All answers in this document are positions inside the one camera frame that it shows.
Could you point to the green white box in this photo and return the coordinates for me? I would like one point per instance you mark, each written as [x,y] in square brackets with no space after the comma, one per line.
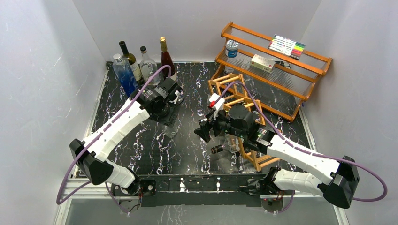
[262,63]

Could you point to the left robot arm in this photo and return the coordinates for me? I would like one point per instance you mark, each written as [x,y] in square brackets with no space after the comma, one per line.
[160,104]

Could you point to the blue white jar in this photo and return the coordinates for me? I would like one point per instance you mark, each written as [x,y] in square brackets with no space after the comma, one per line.
[231,48]

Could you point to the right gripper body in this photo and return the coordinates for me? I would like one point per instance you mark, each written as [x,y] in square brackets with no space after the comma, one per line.
[221,123]

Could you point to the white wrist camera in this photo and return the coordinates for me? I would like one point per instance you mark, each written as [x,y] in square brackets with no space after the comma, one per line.
[216,103]
[177,98]

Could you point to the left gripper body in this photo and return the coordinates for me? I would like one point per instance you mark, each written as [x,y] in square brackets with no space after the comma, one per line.
[167,115]

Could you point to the dark red wine bottle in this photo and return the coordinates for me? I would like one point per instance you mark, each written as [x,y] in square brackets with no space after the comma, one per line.
[167,60]

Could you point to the light wooden wine rack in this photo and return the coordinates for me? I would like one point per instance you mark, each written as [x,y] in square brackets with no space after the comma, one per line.
[245,128]

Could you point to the clear bottle bottom rack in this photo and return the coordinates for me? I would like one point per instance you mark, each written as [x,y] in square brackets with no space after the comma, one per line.
[171,127]

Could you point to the blue square bottle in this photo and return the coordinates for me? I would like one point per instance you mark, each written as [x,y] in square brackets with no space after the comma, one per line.
[124,74]

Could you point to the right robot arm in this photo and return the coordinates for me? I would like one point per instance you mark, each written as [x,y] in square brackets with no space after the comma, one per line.
[334,179]

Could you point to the clear bottle rack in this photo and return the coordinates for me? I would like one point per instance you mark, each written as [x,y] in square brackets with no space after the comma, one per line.
[227,146]
[171,127]

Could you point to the small clear plastic bottle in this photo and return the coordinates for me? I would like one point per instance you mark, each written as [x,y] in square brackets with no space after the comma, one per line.
[228,70]

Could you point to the marker pen pack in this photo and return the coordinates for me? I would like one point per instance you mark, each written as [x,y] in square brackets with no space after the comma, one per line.
[287,46]

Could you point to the clear glass bottle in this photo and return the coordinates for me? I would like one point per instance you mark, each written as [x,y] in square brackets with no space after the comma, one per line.
[147,65]

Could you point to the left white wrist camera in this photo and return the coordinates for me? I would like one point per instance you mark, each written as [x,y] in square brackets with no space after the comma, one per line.
[177,98]

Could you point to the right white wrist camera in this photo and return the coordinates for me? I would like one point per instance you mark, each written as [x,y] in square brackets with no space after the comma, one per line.
[216,103]

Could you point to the green wine bottle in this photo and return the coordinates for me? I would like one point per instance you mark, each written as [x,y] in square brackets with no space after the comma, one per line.
[133,63]

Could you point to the orange wooden shelf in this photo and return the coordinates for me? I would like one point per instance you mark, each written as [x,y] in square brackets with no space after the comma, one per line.
[289,84]

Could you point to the clear bottle lower rack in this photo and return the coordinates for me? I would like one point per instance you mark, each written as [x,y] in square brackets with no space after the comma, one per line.
[227,146]

